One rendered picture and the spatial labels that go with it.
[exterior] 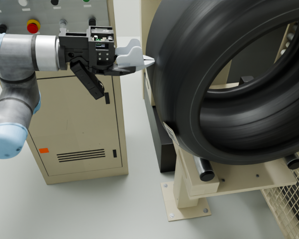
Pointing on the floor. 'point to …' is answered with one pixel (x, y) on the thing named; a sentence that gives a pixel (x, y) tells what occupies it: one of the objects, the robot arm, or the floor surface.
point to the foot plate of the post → (200, 208)
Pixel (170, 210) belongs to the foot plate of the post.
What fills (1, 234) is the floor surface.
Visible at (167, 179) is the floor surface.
